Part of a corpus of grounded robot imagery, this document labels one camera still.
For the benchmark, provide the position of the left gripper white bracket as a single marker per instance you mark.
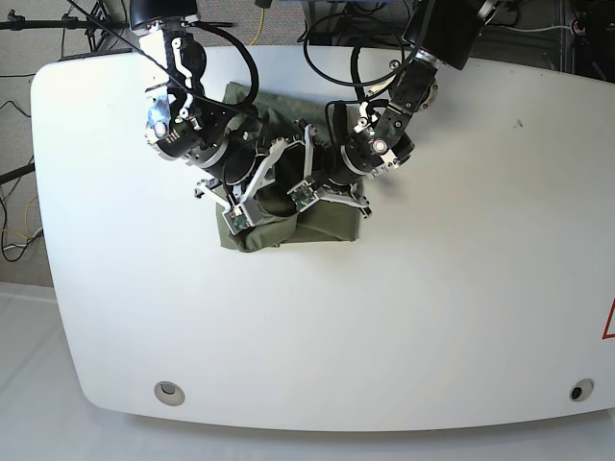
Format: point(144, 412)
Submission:
point(318, 163)

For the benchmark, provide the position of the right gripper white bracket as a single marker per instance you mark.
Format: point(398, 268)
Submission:
point(244, 170)

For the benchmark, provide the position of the olive green T-shirt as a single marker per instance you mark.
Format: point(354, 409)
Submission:
point(323, 222)

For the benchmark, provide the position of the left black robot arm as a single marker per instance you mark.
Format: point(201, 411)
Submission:
point(368, 133)

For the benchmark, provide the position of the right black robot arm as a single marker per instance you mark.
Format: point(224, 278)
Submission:
point(179, 113)

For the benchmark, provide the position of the black tripod stand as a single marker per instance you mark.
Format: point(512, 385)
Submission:
point(20, 23)

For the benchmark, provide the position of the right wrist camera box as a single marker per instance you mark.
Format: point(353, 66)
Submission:
point(242, 218)

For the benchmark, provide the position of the left table cable grommet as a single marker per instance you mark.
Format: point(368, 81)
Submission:
point(169, 393)

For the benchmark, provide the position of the table cable grommet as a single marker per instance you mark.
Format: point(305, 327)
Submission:
point(169, 393)
point(582, 390)

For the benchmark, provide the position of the right table cable grommet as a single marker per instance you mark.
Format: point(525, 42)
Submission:
point(582, 390)

